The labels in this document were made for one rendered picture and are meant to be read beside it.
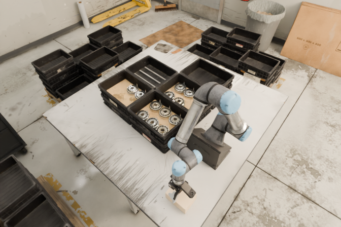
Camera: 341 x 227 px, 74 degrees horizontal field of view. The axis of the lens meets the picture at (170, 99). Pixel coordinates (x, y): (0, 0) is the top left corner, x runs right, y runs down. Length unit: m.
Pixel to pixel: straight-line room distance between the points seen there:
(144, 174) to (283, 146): 1.74
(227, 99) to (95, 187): 1.76
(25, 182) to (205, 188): 1.41
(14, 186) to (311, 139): 2.97
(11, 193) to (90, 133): 0.73
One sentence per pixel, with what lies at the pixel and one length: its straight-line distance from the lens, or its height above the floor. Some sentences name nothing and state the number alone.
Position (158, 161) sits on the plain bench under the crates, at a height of 0.70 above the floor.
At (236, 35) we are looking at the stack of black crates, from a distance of 3.55.
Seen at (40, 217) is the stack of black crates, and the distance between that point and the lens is 2.17.
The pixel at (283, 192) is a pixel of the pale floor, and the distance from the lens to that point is 2.61.
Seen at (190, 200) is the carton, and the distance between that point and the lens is 1.54.
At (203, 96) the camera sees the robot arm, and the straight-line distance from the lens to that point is 1.25.
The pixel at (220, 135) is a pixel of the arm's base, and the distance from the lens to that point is 1.64.
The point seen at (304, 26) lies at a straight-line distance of 4.12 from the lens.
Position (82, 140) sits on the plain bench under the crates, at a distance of 1.97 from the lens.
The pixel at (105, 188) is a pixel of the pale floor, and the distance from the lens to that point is 2.50.
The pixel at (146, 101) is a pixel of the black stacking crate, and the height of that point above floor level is 0.88.
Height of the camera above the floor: 2.22
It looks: 46 degrees down
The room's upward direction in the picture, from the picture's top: 1 degrees counter-clockwise
